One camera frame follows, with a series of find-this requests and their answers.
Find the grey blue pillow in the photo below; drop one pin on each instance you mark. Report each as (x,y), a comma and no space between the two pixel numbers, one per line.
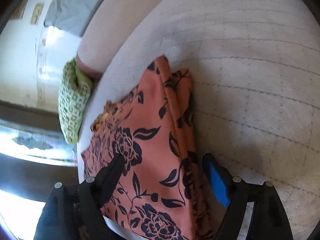
(72,7)

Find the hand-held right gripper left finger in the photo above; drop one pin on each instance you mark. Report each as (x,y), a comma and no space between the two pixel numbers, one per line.
(112,173)

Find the stained glass window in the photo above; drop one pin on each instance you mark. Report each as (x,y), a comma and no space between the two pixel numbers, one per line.
(25,140)

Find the green checkered pillow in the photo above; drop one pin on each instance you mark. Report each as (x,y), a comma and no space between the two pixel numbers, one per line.
(71,100)

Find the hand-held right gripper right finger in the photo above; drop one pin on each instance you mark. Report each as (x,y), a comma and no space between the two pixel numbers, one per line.
(220,182)

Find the dark wooden window frame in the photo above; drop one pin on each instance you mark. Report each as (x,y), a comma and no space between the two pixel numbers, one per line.
(25,111)

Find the pink bolster cushion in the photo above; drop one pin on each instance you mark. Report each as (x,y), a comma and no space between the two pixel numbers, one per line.
(107,37)

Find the orange floral shirt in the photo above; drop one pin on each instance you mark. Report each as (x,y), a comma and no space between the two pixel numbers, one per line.
(155,142)

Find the small wall picture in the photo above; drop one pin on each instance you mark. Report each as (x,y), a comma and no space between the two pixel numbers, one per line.
(37,13)
(18,10)

